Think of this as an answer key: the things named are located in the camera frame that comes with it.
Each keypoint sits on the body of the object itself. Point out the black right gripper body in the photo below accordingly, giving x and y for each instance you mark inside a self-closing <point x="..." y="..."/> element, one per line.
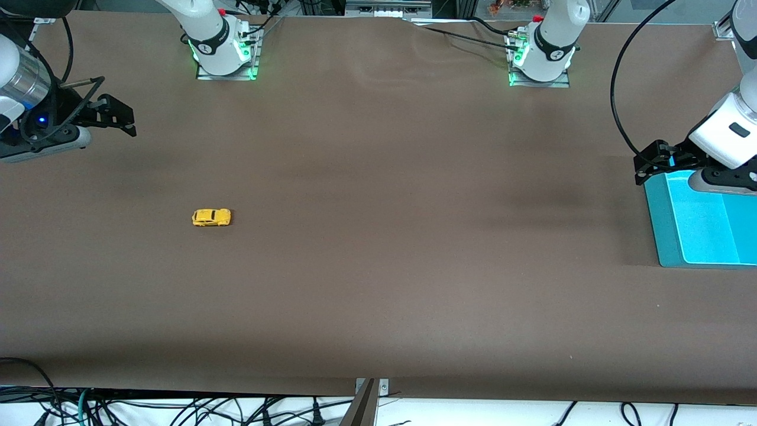
<point x="66" y="113"/>

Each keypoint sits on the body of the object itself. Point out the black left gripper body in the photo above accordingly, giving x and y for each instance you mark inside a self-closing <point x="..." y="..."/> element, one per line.
<point x="675" y="155"/>

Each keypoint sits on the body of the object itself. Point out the yellow toy beetle car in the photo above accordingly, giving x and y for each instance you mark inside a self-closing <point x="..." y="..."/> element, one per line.
<point x="211" y="218"/>

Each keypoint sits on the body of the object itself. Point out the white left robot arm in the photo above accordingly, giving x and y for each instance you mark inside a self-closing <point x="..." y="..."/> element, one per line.
<point x="553" y="35"/>

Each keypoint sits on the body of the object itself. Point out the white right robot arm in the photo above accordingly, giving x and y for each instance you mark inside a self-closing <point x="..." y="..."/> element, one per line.
<point x="213" y="35"/>

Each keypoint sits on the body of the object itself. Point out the teal plastic storage bin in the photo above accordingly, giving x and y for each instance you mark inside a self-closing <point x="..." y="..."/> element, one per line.
<point x="704" y="231"/>

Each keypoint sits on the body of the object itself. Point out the grey power strip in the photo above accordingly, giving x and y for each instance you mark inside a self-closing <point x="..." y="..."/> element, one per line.
<point x="387" y="9"/>

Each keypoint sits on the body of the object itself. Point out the brown table cover sheet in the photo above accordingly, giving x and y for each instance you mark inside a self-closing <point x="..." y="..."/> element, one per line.
<point x="378" y="278"/>

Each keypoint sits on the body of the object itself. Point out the dark angled bar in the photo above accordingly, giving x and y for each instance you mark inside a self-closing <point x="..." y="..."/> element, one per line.
<point x="361" y="411"/>

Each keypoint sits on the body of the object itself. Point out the metal corner bracket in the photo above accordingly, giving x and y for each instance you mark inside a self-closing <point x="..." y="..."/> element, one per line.
<point x="44" y="22"/>
<point x="722" y="29"/>

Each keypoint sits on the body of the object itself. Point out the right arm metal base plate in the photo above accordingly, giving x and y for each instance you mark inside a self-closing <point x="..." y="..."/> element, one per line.
<point x="227" y="77"/>

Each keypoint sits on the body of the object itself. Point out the small metal edge bracket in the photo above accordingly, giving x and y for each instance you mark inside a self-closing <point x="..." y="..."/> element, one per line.
<point x="383" y="387"/>

